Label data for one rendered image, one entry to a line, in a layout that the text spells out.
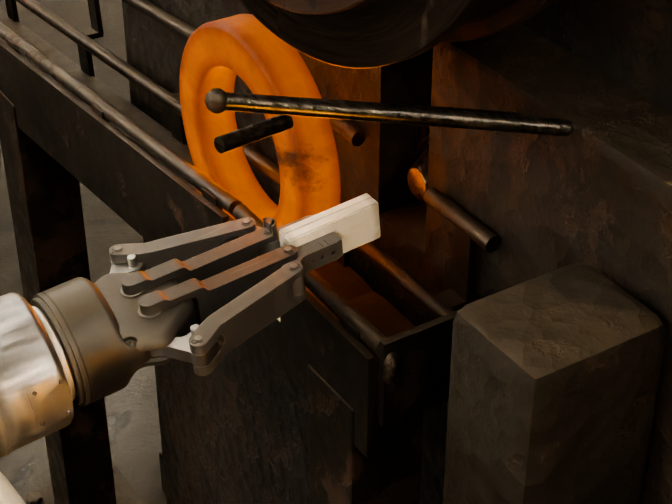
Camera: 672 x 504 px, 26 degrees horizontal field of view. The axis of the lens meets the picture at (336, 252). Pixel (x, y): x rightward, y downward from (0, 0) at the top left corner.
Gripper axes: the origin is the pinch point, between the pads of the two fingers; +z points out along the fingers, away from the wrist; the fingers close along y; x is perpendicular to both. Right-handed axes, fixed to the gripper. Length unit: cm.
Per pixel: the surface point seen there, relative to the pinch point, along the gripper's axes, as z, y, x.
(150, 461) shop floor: 5, -62, -75
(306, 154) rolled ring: 0.9, -4.0, 3.9
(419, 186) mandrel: 8.9, -2.5, -1.3
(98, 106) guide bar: -2.3, -34.6, -5.7
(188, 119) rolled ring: -0.4, -20.0, -0.7
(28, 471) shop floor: -9, -69, -74
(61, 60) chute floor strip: 3, -60, -14
